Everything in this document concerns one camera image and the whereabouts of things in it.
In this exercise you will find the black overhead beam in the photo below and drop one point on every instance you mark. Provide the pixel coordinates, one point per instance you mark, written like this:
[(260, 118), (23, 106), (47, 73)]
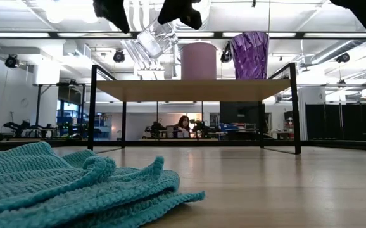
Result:
[(54, 35)]

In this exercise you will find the clear plastic cup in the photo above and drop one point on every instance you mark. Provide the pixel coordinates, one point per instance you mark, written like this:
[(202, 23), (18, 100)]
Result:
[(156, 41)]

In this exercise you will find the purple faceted plastic cup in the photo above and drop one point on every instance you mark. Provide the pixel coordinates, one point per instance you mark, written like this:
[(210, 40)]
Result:
[(249, 57)]

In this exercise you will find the pink plastic mug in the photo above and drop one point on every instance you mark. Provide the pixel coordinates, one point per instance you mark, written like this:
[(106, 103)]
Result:
[(199, 61)]

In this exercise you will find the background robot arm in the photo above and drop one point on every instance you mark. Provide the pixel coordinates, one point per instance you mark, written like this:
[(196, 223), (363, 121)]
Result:
[(155, 128), (202, 127), (21, 126)]

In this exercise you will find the person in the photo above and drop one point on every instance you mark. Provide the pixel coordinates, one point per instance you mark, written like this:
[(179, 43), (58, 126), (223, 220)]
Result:
[(183, 124)]

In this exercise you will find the black cabinet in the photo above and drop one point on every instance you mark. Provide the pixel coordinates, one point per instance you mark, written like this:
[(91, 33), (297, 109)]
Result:
[(240, 114)]

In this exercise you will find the black partition wall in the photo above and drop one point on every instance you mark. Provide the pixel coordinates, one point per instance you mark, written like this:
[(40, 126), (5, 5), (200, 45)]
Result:
[(344, 122)]

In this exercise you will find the teal knitted cloth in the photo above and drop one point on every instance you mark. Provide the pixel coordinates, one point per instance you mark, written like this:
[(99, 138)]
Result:
[(43, 190)]

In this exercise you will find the wooden shelf with black frame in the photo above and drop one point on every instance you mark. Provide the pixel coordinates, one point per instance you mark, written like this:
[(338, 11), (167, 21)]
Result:
[(189, 90)]

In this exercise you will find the black background rig frame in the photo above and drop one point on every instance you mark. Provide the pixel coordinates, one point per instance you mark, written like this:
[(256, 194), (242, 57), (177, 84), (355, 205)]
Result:
[(39, 104)]

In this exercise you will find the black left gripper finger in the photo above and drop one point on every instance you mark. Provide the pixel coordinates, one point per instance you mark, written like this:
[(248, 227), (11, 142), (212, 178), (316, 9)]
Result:
[(180, 11), (111, 12)]

